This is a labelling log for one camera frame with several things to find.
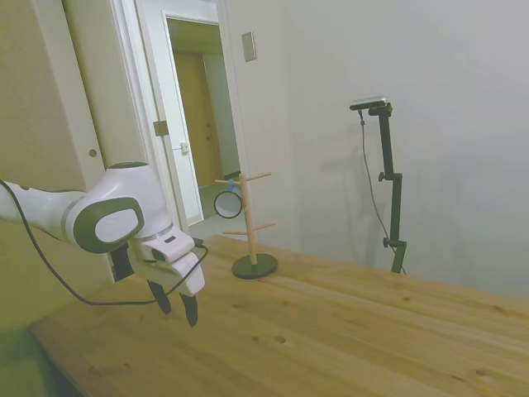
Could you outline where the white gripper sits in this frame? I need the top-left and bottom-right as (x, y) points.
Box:
(132, 243), (207, 328)

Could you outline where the blue enamel mug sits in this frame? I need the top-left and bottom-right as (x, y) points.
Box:
(212, 177), (243, 221)

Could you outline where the wooden mug tree stand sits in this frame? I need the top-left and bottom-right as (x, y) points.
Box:
(214, 171), (279, 280)

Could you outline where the brown wooden door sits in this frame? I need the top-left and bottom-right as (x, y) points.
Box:
(172, 50), (221, 188)

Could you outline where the white open door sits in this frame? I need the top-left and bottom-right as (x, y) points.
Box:
(134, 0), (205, 243)

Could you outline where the black box on wall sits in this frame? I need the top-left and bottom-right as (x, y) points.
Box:
(108, 243), (134, 285)

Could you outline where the black jointed camera stand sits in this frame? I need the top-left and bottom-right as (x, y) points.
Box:
(367, 103), (408, 275)

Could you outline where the grey wall switch plate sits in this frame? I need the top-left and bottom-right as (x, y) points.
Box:
(241, 31), (258, 63)

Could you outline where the grey camera on stand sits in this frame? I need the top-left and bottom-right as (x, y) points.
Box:
(349, 95), (390, 112)

